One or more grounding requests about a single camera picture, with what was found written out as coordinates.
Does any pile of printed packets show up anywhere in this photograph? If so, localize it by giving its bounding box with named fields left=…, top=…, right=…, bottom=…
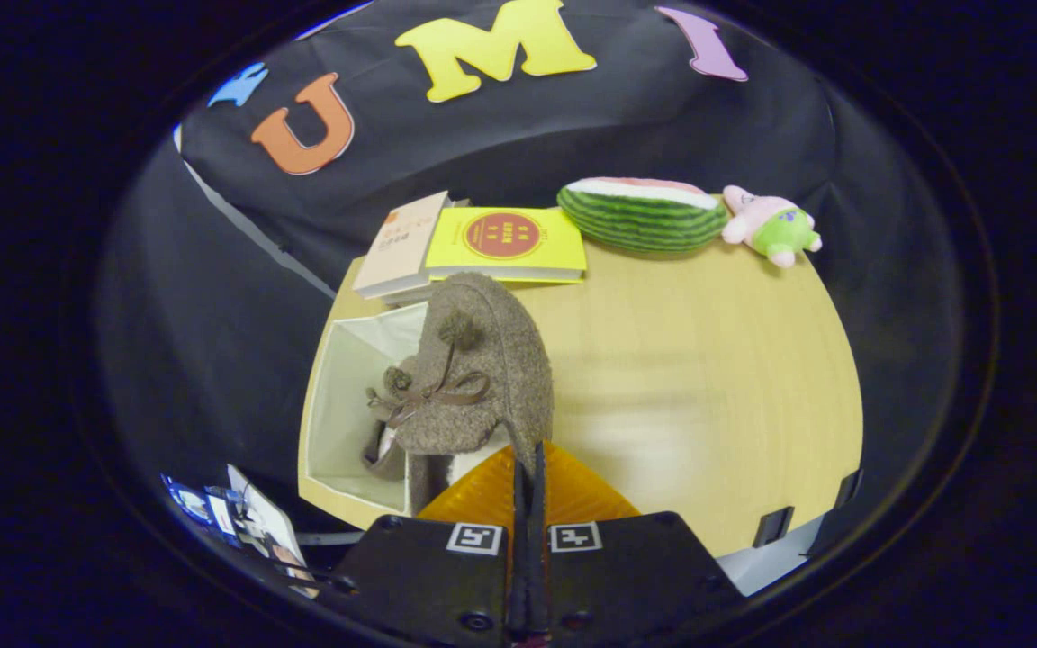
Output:
left=161, top=463, right=321, bottom=599

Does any watermelon slice plush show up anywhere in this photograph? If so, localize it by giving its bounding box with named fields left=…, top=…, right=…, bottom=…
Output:
left=557, top=176, right=731, bottom=254

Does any white fabric storage box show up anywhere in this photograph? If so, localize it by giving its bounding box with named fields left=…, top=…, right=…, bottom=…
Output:
left=298, top=301, right=434, bottom=532

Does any beige book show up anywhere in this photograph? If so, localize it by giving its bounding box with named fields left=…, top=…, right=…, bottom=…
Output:
left=352, top=191, right=452, bottom=301

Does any pink and green plush toy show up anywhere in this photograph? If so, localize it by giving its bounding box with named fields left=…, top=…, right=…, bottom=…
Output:
left=721, top=184, right=824, bottom=269

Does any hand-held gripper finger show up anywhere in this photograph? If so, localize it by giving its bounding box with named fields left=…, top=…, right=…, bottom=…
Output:
left=325, top=441, right=528, bottom=648
left=531, top=439, right=744, bottom=648

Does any black backdrop cloth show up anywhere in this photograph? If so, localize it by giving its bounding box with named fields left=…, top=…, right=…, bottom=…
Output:
left=95, top=0, right=965, bottom=577

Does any brown fuzzy shoe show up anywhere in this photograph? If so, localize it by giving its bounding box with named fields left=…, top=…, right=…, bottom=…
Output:
left=361, top=416, right=411, bottom=481
left=367, top=273, right=555, bottom=516

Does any yellow book with red circle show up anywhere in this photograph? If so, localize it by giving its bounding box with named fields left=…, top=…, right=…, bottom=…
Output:
left=424, top=207, right=589, bottom=285

